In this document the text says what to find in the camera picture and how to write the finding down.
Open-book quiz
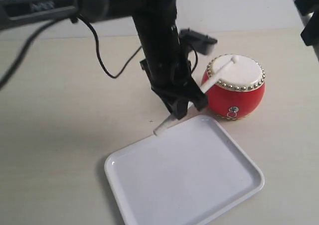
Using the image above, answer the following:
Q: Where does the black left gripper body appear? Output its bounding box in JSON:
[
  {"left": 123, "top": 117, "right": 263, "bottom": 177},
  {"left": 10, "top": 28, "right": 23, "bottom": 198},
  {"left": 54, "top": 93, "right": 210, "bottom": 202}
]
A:
[{"left": 133, "top": 10, "right": 197, "bottom": 106}]

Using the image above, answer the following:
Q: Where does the wooden drumstick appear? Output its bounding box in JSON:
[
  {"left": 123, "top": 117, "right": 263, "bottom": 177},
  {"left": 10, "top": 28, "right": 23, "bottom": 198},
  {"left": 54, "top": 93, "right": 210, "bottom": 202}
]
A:
[
  {"left": 286, "top": 0, "right": 319, "bottom": 64},
  {"left": 153, "top": 56, "right": 240, "bottom": 137}
]

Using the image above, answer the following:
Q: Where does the small red drum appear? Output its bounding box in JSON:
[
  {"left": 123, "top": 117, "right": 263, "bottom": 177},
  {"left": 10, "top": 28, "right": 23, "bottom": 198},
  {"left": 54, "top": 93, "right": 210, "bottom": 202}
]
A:
[{"left": 206, "top": 55, "right": 265, "bottom": 120}]

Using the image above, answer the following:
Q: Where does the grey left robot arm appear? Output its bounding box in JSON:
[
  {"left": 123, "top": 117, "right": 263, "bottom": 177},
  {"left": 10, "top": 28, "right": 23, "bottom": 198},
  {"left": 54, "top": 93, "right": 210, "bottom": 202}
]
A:
[{"left": 0, "top": 0, "right": 208, "bottom": 119}]

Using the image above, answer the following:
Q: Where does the white rectangular plastic tray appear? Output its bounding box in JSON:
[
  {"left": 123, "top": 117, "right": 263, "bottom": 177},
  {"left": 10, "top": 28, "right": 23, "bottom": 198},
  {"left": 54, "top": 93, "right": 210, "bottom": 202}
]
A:
[{"left": 104, "top": 115, "right": 265, "bottom": 225}]

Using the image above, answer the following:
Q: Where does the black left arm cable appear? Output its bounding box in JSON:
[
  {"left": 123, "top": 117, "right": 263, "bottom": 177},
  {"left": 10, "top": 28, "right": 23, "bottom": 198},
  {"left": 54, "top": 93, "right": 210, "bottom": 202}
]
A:
[{"left": 0, "top": 13, "right": 145, "bottom": 91}]

